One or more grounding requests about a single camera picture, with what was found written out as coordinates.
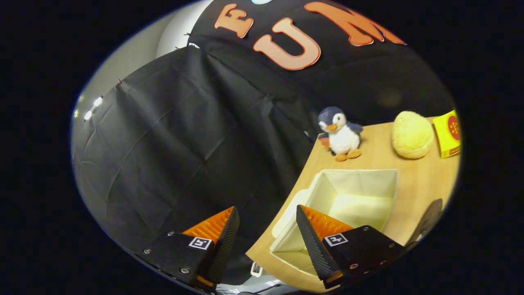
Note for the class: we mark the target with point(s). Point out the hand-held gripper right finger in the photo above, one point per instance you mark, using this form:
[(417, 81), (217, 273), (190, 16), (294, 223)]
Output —
[(313, 246)]

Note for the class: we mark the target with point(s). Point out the small white vented device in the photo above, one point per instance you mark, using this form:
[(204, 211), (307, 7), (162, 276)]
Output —
[(256, 269)]

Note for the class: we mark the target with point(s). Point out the beige fabric storage box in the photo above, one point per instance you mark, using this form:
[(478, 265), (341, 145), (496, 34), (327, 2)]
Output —
[(356, 200)]

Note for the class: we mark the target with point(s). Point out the yellow bun plush toy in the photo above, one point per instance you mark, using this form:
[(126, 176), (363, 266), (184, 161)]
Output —
[(411, 135)]

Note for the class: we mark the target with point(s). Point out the brown fuzzy shoe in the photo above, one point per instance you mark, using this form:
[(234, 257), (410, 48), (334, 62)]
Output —
[(428, 221)]

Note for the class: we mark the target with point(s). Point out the yellow book with red circle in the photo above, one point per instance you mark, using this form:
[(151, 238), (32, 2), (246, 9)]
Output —
[(448, 133)]

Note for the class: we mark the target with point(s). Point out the penguin plush toy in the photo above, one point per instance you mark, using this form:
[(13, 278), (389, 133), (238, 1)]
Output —
[(344, 137)]

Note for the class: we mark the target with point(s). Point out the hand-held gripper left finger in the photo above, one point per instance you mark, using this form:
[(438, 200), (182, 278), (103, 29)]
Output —
[(227, 246)]

